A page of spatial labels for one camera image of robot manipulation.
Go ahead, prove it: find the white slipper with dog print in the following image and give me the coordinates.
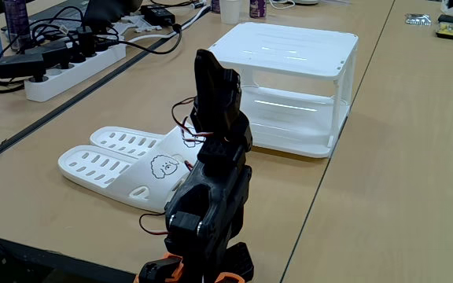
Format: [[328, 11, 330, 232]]
[[89, 124, 204, 162], [57, 144, 196, 214]]

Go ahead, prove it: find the white shoe rack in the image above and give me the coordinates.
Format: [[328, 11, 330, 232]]
[[208, 21, 359, 159]]

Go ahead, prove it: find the white paper cup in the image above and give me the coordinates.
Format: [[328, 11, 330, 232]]
[[219, 0, 243, 25]]

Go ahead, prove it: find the black power plug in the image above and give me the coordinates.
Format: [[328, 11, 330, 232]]
[[94, 35, 112, 53], [75, 25, 96, 59]]

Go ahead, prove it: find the white power strip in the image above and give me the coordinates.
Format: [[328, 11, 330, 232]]
[[24, 42, 127, 103]]

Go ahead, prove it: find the black power brick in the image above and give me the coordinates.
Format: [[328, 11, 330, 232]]
[[24, 39, 73, 71]]

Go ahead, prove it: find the black plug-in power adapter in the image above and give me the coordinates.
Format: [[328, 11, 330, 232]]
[[0, 53, 49, 83]]

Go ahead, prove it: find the tall purple drink can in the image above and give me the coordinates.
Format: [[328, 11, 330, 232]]
[[2, 0, 31, 52]]

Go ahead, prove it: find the black cable with connector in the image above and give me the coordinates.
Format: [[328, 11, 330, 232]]
[[108, 22, 183, 55]]

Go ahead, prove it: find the white power cord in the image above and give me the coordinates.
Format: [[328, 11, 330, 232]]
[[126, 3, 212, 44]]

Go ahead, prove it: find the white printed bracket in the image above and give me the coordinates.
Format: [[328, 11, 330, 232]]
[[110, 21, 134, 40], [123, 15, 164, 34]]

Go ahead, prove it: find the thin white cable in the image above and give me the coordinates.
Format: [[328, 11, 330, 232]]
[[267, 0, 296, 11]]

